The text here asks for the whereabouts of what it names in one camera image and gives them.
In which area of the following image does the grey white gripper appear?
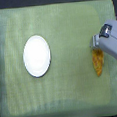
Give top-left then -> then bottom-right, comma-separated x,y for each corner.
90,20 -> 117,60

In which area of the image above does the golden long bread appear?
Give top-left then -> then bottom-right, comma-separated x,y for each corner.
92,49 -> 104,77

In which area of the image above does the green table cloth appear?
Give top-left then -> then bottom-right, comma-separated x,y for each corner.
0,0 -> 117,117

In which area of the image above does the white round plate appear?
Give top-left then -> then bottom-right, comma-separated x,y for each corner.
23,35 -> 51,77

